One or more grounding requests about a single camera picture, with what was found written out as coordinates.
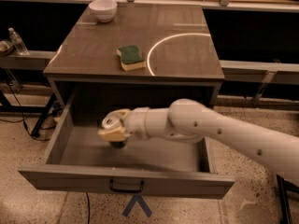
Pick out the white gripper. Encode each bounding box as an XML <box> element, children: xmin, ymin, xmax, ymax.
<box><xmin>98</xmin><ymin>107</ymin><xmax>150</xmax><ymax>142</ymax></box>

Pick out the green soda can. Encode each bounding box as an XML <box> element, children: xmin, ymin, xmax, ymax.
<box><xmin>110</xmin><ymin>141</ymin><xmax>126</xmax><ymax>149</ymax></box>

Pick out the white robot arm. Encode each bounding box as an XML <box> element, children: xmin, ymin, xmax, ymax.
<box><xmin>98</xmin><ymin>99</ymin><xmax>299</xmax><ymax>186</ymax></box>

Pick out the grey open drawer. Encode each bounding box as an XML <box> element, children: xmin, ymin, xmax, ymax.
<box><xmin>19</xmin><ymin>83</ymin><xmax>235</xmax><ymax>199</ymax></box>

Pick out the grey cabinet counter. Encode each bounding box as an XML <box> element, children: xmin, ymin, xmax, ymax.
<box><xmin>44</xmin><ymin>4</ymin><xmax>224</xmax><ymax>105</ymax></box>

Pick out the green and yellow sponge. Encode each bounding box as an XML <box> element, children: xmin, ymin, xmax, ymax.
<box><xmin>117</xmin><ymin>45</ymin><xmax>146</xmax><ymax>71</ymax></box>

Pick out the grey left side shelf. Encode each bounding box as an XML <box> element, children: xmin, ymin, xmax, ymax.
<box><xmin>0</xmin><ymin>50</ymin><xmax>55</xmax><ymax>71</ymax></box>

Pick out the grey shelf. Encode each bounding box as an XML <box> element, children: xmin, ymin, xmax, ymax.
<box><xmin>221</xmin><ymin>60</ymin><xmax>299</xmax><ymax>85</ymax></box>
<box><xmin>0</xmin><ymin>50</ymin><xmax>55</xmax><ymax>71</ymax></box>

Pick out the white ceramic bowl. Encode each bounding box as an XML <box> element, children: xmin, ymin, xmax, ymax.
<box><xmin>89</xmin><ymin>0</ymin><xmax>118</xmax><ymax>22</ymax></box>

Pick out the clear plastic water bottle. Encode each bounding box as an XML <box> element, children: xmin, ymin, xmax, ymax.
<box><xmin>8</xmin><ymin>27</ymin><xmax>28</xmax><ymax>55</ymax></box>

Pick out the grey right side shelf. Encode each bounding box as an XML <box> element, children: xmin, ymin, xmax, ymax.
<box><xmin>221</xmin><ymin>60</ymin><xmax>299</xmax><ymax>85</ymax></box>

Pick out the bowl on left shelf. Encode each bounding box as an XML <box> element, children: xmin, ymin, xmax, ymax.
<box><xmin>0</xmin><ymin>40</ymin><xmax>14</xmax><ymax>57</ymax></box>

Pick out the black metal stand leg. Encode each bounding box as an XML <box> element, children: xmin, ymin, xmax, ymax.
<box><xmin>277</xmin><ymin>175</ymin><xmax>299</xmax><ymax>224</ymax></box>

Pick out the black drawer handle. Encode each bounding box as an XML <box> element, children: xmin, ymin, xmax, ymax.
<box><xmin>109</xmin><ymin>179</ymin><xmax>144</xmax><ymax>194</ymax></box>

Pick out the black floor cable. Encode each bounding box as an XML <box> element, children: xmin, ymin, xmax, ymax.
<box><xmin>0</xmin><ymin>77</ymin><xmax>57</xmax><ymax>143</ymax></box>

